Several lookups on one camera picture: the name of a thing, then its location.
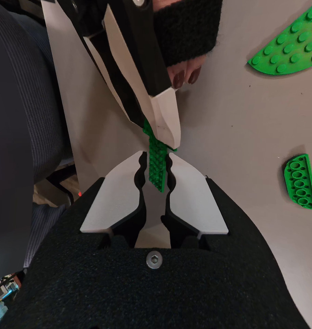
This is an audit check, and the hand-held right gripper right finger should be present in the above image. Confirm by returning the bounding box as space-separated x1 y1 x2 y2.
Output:
161 152 229 239

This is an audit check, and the black chair base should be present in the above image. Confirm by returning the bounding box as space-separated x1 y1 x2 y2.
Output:
46 164 77 206

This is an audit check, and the green half-round lego plate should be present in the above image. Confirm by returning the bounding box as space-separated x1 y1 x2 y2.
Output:
247 0 312 75

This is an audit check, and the small green curved lego plate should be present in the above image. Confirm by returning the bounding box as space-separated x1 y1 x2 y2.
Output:
284 154 312 211

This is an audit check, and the green lego plate assembly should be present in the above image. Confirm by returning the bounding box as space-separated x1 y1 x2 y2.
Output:
143 119 177 193

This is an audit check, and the dark grey office chair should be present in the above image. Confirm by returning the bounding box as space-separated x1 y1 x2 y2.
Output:
0 0 75 283

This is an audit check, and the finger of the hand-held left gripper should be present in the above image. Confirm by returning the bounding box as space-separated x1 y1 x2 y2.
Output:
83 29 146 128
103 3 182 151

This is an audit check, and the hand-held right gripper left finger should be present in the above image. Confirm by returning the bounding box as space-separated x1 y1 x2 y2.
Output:
79 150 148 248

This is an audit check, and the person's left hand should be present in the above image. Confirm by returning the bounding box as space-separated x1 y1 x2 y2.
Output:
152 0 223 89

